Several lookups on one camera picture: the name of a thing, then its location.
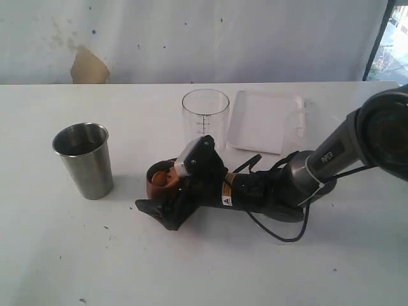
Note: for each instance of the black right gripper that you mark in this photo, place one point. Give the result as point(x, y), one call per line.
point(200, 189)

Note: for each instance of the brown wooden cup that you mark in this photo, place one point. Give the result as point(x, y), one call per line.
point(161, 179)

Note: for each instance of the stainless steel cup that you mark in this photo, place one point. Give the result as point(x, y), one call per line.
point(83, 148)

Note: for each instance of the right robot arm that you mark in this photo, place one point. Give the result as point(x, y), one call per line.
point(375, 134)

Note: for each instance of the clear graduated shaker cup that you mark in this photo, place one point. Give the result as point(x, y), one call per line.
point(206, 112)

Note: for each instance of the white rectangular tray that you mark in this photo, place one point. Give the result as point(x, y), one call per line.
point(258, 120)

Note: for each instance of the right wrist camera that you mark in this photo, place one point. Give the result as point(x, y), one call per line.
point(193, 158)

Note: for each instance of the window frame dark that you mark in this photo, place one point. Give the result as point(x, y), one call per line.
point(387, 13)

